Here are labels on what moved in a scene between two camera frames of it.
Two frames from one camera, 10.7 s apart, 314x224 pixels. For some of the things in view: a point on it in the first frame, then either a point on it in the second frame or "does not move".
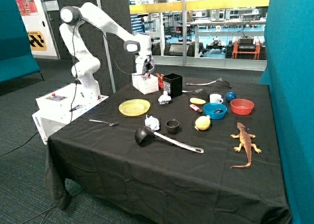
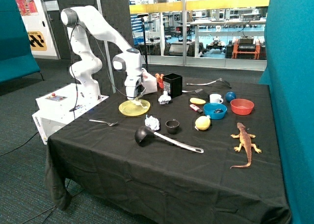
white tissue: x=145 y=76 -> x=138 y=103
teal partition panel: x=289 y=74 does not move
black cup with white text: x=172 y=84 does not move
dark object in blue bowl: x=218 y=111 does not move
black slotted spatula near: x=200 y=92 does not move
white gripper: x=144 y=64 -> x=134 y=87
